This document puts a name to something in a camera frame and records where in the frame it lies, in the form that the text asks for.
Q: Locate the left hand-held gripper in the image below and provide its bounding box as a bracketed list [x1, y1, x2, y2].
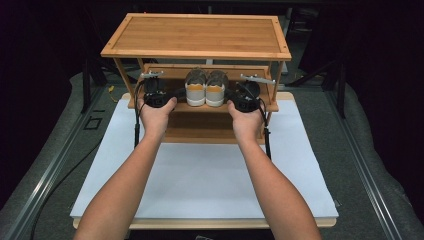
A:
[139, 69, 178, 109]

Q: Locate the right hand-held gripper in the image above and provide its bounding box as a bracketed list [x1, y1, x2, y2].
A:
[229, 73, 277, 114]

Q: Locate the grey and white shoe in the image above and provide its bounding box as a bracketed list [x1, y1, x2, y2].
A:
[204, 69, 230, 108]
[184, 67, 208, 108]

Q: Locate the wooden shoe rack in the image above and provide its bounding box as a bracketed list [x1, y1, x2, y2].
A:
[100, 12, 293, 145]

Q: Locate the person's right hand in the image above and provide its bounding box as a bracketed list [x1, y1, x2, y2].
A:
[227, 99, 266, 143]

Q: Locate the person's left hand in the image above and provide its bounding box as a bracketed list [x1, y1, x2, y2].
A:
[137, 96, 178, 141]

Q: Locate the black metal stand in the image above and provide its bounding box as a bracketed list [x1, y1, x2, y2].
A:
[81, 56, 109, 114]
[293, 58, 348, 118]

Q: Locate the black tape square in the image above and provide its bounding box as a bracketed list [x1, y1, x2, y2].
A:
[83, 116, 103, 131]

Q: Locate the white table mat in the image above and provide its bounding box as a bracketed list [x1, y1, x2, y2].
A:
[69, 98, 340, 220]

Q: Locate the black cable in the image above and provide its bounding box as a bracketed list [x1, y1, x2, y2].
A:
[258, 97, 273, 160]
[30, 79, 148, 240]

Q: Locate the aluminium rail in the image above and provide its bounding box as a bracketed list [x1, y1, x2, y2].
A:
[323, 89, 406, 240]
[4, 87, 108, 240]

